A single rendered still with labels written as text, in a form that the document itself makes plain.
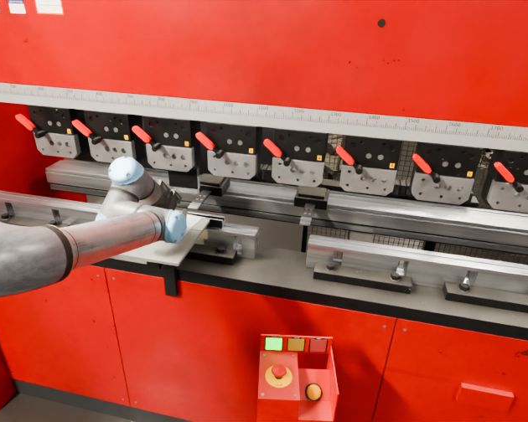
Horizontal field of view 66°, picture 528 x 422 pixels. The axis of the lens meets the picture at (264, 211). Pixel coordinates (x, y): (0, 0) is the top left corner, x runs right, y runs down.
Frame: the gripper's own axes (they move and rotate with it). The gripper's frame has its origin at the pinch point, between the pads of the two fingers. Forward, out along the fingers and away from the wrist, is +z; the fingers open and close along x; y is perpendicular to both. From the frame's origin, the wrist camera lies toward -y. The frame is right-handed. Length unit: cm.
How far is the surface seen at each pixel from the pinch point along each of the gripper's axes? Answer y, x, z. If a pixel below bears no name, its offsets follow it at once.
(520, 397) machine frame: -19, -112, 37
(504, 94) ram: 43, -84, -25
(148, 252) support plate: -11.2, 0.6, -8.0
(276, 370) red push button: -32, -43, -1
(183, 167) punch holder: 17.0, -0.4, -9.3
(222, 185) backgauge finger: 25.8, -1.9, 20.0
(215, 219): 7.8, -9.1, 8.0
